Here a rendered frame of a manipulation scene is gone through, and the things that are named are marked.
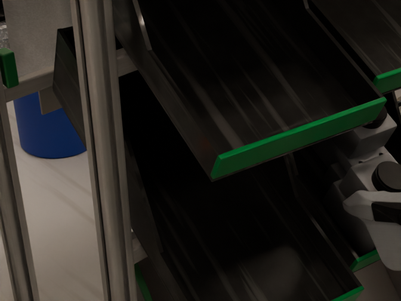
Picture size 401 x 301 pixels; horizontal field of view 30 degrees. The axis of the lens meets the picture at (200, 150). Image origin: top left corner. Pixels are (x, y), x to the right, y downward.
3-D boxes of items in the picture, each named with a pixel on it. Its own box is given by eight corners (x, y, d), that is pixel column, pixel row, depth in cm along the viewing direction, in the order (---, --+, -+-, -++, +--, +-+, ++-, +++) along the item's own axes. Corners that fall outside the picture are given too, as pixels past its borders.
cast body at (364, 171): (402, 242, 64) (439, 197, 59) (364, 261, 62) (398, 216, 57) (345, 168, 68) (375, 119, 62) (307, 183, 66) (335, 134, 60)
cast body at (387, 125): (380, 176, 68) (413, 128, 63) (344, 191, 66) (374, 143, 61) (327, 109, 72) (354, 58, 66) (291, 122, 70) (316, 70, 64)
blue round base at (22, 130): (116, 139, 147) (109, 69, 140) (48, 168, 138) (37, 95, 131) (71, 112, 157) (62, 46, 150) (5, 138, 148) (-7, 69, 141)
